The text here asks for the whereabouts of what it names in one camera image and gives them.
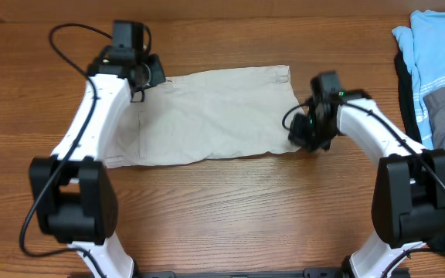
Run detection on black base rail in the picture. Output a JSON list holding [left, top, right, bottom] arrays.
[[133, 267, 352, 278]]

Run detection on beige khaki shorts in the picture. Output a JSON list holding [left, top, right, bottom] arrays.
[[105, 65, 298, 168]]

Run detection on black garment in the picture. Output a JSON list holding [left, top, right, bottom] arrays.
[[393, 50, 445, 256]]

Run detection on light blue shirt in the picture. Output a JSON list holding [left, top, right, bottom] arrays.
[[392, 10, 445, 149]]

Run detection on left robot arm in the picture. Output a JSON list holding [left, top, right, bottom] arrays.
[[19, 20, 166, 278]]

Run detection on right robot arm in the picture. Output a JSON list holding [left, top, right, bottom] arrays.
[[286, 72, 445, 277]]

